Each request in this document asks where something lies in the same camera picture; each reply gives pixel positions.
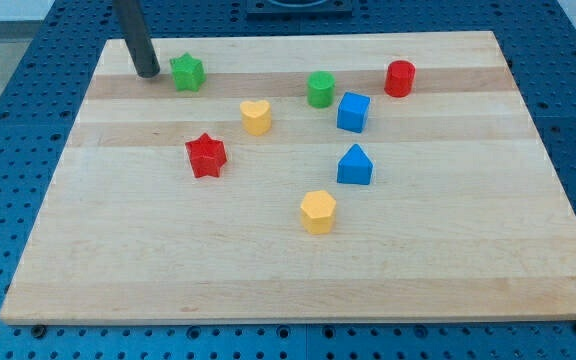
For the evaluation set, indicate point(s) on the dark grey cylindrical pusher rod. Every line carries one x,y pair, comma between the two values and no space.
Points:
137,37

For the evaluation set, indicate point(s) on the green star block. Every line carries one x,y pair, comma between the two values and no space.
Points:
187,72

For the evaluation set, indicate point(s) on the red star block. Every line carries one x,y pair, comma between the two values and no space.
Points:
206,155

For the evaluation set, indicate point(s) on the yellow heart block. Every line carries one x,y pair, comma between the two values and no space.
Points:
256,117

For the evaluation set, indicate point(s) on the green cylinder block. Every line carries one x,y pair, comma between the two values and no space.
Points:
320,89

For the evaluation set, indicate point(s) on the blue cube block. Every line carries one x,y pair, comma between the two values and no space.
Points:
352,112

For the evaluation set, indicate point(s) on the yellow hexagon block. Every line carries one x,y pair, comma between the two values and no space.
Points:
317,212

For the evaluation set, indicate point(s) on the blue triangle block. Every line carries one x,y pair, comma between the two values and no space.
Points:
355,167

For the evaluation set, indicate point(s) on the red cylinder block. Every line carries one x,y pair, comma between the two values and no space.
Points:
399,78

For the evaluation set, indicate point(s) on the light wooden board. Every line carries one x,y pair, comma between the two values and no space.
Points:
464,220

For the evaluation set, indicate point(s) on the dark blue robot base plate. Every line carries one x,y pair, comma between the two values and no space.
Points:
264,8

